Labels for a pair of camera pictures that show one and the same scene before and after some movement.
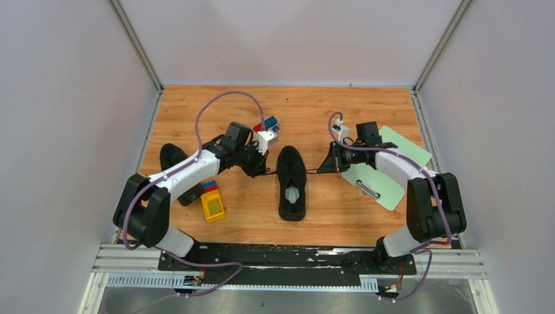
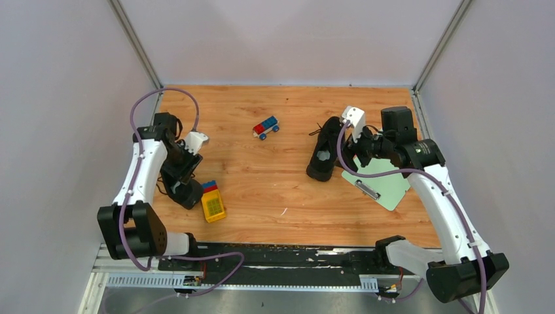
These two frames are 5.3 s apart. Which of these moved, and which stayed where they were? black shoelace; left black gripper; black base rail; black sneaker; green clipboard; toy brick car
Moved: black sneaker; left black gripper; black shoelace
Stayed: toy brick car; black base rail; green clipboard
